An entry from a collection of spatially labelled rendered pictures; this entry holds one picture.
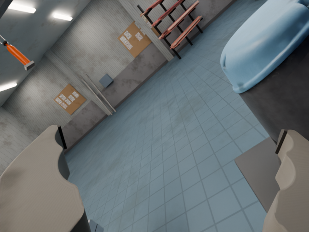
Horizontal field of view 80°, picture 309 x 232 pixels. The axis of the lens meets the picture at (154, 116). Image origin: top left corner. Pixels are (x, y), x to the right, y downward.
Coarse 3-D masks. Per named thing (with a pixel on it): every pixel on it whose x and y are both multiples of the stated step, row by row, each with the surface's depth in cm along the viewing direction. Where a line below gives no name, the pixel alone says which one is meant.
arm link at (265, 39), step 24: (288, 0) 15; (264, 24) 15; (288, 24) 13; (240, 48) 16; (264, 48) 14; (288, 48) 14; (240, 72) 17; (264, 72) 15; (288, 72) 15; (240, 96) 21; (264, 96) 17; (288, 96) 16; (264, 120) 20; (288, 120) 18
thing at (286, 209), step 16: (288, 144) 10; (304, 144) 9; (288, 160) 8; (304, 160) 8; (288, 176) 8; (304, 176) 7; (288, 192) 7; (304, 192) 7; (272, 208) 7; (288, 208) 6; (304, 208) 6; (272, 224) 6; (288, 224) 6; (304, 224) 6
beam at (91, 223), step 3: (90, 219) 119; (90, 222) 118; (93, 222) 120; (90, 225) 116; (93, 225) 118; (96, 225) 120; (90, 228) 115; (93, 228) 117; (96, 228) 118; (99, 228) 120; (102, 228) 122; (93, 231) 115; (96, 231) 117; (99, 231) 119; (102, 231) 120
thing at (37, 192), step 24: (48, 144) 9; (24, 168) 8; (48, 168) 8; (0, 192) 7; (24, 192) 7; (48, 192) 7; (72, 192) 7; (0, 216) 6; (24, 216) 6; (48, 216) 6; (72, 216) 6
